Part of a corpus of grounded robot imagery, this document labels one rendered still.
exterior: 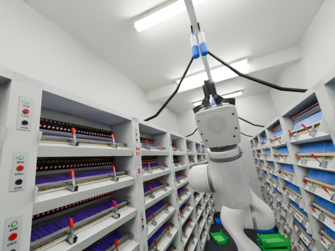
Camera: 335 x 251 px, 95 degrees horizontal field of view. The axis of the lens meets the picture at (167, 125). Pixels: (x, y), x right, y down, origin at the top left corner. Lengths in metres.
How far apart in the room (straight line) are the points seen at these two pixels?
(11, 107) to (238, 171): 0.73
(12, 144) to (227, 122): 0.66
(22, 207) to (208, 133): 0.63
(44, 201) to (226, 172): 0.63
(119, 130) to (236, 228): 0.95
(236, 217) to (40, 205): 0.78
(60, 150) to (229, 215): 0.79
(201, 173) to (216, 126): 0.14
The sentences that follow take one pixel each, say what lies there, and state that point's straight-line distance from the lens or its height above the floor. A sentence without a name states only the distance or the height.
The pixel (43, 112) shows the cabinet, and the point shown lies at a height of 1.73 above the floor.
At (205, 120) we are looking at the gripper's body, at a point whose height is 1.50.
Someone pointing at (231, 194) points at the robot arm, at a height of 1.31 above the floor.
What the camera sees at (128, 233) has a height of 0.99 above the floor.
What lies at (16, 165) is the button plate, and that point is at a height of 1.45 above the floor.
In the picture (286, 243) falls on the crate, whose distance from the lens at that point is 2.80.
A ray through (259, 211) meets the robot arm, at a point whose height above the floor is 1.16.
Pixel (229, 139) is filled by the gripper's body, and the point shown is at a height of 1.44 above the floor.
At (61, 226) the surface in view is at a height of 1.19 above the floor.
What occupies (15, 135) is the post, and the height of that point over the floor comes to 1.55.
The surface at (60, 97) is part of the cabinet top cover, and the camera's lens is 0.86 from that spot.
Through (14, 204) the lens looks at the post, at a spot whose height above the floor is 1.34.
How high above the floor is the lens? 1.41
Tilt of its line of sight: 13 degrees up
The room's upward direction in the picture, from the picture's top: 7 degrees counter-clockwise
